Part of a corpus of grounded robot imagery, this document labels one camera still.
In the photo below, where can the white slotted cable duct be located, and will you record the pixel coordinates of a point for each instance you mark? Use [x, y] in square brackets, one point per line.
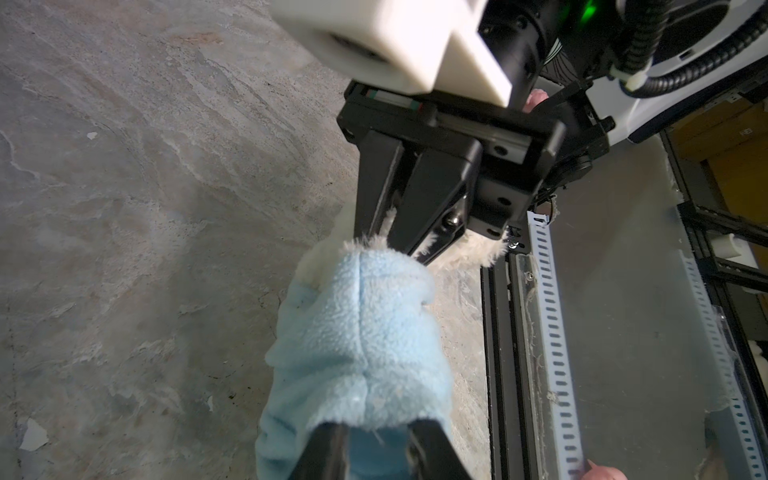
[561, 418]

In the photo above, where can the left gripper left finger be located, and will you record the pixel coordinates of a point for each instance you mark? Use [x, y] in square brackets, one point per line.
[325, 456]

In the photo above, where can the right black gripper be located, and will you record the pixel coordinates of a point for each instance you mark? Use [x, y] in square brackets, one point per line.
[450, 164]

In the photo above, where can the white teddy bear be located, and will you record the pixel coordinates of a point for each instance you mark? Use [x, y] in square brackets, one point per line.
[317, 266]

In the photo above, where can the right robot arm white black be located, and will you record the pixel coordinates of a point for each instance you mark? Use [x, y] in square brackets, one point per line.
[651, 56]

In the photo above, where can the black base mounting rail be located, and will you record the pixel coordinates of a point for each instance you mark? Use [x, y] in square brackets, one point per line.
[510, 413]

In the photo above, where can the small pink toy piece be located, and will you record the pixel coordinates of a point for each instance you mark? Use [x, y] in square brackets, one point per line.
[602, 472]

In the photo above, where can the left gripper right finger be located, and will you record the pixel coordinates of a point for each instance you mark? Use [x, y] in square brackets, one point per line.
[430, 453]

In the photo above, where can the light blue teddy hoodie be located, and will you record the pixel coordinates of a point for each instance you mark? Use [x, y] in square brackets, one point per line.
[356, 344]

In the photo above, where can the pink plush toy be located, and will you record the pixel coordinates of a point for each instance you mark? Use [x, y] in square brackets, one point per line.
[535, 97]

